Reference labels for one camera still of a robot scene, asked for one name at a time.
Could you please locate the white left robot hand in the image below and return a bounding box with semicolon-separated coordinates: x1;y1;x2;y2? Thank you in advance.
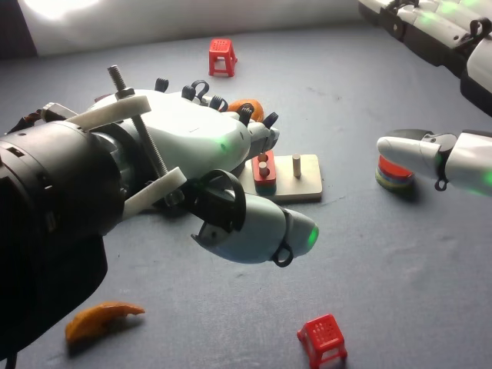
91;78;321;269

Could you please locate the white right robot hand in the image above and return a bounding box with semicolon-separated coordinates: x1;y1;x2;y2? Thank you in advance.
357;0;492;196

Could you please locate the stack of coloured rings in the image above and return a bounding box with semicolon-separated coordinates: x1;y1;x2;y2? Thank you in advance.
375;155;416;192

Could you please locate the small red object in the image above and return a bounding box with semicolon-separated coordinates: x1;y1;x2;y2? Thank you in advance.
251;150;278;198

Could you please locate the wooden shape sorter board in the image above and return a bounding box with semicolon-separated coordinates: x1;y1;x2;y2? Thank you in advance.
237;153;324;204

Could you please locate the orange toy drumstick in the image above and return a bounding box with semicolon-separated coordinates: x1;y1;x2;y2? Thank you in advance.
226;98;267;124

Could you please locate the red toy stool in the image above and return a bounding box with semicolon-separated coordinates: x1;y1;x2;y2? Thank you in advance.
296;313;349;369
208;38;239;78

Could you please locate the white backdrop sheet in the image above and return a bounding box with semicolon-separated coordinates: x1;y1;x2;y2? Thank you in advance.
17;0;389;58

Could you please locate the grey table cloth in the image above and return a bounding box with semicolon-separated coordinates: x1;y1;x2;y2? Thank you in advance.
0;22;492;369

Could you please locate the orange curved toy bread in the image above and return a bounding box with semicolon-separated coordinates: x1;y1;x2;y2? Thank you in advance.
64;301;147;346

